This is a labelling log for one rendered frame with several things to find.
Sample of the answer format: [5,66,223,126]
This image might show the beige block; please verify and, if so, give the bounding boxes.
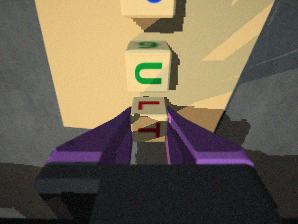
[125,41,172,92]
[120,0,176,18]
[130,97,168,142]

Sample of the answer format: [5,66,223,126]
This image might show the tan square mat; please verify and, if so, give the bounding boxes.
[35,0,275,132]

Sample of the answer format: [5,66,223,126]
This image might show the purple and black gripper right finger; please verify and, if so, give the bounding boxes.
[165,106,254,167]

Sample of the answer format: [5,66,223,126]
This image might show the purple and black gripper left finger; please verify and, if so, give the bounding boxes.
[45,106,133,164]

